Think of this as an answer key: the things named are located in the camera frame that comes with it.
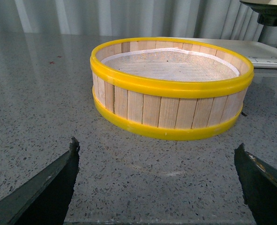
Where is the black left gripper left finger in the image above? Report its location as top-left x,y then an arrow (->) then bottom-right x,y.
0,137 -> 80,225

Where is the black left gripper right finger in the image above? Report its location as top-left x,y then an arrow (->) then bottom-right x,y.
234,143 -> 277,225

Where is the beige plate with black rim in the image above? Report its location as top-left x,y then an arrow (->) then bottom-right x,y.
240,0 -> 277,27

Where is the white rectangular tray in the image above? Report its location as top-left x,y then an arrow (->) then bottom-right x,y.
161,36 -> 277,69

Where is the yellow-rimmed wooden steamer basket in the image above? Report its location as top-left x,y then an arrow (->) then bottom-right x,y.
90,37 -> 254,141

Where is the white steamer liner cloth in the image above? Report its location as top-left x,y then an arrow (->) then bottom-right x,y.
101,48 -> 240,82

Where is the grey pleated curtain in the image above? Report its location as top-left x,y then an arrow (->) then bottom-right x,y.
0,0 -> 277,47

